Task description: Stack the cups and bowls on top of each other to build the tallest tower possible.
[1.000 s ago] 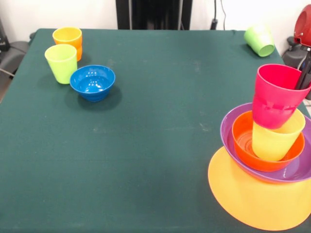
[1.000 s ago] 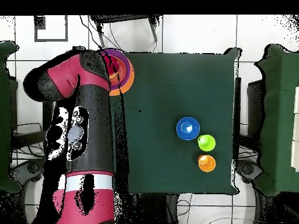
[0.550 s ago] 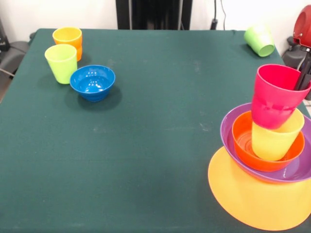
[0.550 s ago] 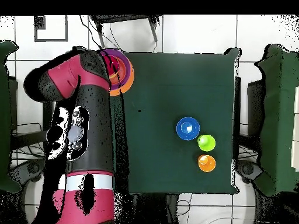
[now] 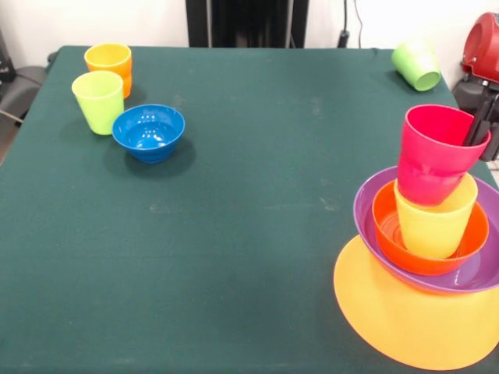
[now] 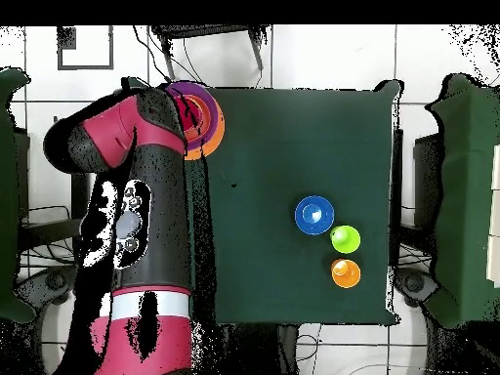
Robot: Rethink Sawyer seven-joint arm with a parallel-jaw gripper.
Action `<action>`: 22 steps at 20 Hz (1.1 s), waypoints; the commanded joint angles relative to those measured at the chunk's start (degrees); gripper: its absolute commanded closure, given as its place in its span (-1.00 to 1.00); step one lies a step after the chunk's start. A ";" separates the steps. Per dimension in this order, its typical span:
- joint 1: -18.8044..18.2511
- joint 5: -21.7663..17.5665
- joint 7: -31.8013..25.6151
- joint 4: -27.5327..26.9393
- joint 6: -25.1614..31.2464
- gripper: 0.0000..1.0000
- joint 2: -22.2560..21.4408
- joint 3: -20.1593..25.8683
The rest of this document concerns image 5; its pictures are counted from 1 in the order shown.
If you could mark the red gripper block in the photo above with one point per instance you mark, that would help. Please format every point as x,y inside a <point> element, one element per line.
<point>485,46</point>

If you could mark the red cup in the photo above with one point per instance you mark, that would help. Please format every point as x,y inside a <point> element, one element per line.
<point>429,167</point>

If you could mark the yellow cup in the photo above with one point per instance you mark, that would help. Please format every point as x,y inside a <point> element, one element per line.
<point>429,233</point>

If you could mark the purple bowl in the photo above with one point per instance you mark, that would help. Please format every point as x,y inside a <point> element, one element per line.
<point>364,218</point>

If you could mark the small orange-red bowl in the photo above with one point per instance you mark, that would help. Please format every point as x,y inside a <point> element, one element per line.
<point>390,249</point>

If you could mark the large orange bowl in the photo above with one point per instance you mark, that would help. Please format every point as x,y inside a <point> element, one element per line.
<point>390,319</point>

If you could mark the blue bowl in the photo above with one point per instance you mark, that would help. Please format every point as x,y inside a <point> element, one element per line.
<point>148,144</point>

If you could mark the black office chair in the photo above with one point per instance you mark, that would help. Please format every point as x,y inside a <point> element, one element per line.
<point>468,93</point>
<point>23,82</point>

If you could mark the dark green tablecloth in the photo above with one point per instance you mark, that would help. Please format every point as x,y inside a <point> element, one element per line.
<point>195,272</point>

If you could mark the orange cup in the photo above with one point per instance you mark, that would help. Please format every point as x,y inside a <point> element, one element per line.
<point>113,62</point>
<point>127,87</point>

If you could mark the light green cup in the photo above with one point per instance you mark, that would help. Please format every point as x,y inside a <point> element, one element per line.
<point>99,109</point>

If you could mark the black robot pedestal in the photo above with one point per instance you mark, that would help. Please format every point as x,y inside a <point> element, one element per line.
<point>249,23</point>

